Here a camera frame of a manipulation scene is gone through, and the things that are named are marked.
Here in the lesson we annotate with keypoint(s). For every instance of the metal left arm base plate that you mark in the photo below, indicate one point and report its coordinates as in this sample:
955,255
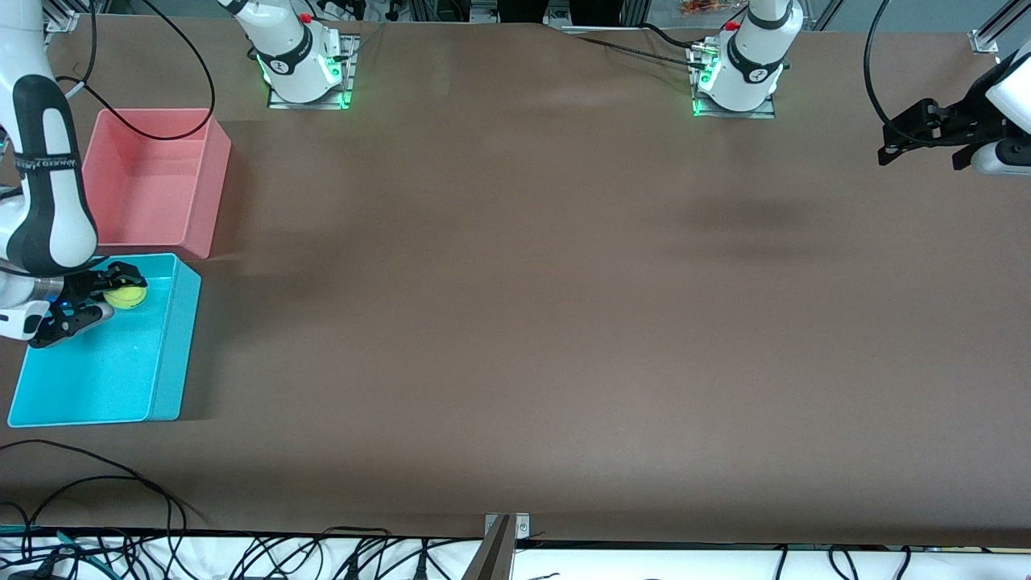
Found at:
757,114

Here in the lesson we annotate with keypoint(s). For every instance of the pink plastic bin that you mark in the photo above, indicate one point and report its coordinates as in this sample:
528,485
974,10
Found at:
161,185

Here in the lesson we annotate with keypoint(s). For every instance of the blue plastic bin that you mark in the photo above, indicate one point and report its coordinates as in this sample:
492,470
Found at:
105,370

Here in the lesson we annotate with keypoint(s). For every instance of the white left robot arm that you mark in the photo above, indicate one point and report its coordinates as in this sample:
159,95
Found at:
749,72

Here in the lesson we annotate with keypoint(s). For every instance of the aluminium frame profile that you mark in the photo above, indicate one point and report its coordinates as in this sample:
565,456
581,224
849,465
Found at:
63,20
987,40

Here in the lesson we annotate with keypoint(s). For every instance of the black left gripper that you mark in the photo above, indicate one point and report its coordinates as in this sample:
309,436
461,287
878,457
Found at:
973,113

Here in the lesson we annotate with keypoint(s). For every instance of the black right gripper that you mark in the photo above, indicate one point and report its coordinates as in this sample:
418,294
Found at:
82,287

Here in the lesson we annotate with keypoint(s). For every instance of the yellow-green tennis ball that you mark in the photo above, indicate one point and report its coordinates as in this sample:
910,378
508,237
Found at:
126,297

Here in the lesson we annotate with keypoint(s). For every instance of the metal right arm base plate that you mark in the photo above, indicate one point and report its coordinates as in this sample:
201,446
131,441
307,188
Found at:
282,105

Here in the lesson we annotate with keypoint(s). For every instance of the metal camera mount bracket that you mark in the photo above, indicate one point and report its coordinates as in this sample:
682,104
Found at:
521,525

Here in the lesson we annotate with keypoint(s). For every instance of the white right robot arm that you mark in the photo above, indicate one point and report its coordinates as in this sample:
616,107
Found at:
56,201

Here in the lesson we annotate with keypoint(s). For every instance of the metal camera mount bar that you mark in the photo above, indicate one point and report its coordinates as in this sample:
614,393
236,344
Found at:
491,560

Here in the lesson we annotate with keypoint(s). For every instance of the orange snack bag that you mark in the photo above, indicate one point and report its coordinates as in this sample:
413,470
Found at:
701,6

